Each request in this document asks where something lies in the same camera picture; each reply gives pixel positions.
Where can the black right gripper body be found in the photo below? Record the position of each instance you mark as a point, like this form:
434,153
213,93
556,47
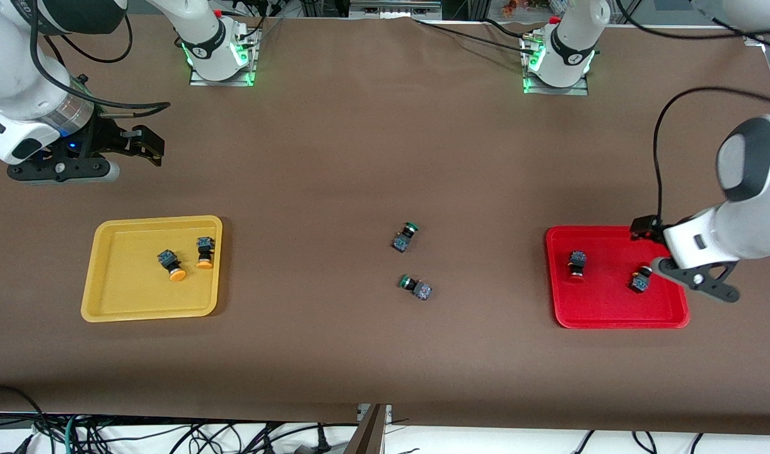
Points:
104,137

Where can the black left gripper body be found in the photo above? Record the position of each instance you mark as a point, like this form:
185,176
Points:
643,226

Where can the red push button switch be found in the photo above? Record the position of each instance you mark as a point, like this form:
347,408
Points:
639,282
577,258

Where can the yellow push button switch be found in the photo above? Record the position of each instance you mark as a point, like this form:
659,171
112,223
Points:
168,258
204,246

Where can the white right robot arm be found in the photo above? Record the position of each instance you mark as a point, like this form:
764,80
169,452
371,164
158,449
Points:
12,75

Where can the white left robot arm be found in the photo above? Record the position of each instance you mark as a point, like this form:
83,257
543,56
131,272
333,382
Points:
753,189

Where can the red plastic tray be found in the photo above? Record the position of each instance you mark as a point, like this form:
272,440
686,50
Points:
605,302

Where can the yellow plastic tray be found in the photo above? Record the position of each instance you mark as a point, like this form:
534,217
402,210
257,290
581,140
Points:
126,296

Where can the colourful background object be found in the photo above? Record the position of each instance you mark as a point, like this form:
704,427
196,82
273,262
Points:
516,7

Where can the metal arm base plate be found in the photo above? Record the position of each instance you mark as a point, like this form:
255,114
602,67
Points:
580,90
233,82

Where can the metal table corner bracket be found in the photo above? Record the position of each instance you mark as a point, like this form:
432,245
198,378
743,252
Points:
755,39

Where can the green push button switch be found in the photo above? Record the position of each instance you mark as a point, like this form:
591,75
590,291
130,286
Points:
402,241
420,290

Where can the aluminium frame profile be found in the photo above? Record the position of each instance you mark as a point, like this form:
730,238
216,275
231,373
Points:
394,7

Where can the white metal table bracket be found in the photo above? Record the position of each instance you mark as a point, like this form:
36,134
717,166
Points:
386,413

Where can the brown table post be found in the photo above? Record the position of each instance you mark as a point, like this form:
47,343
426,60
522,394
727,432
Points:
367,438

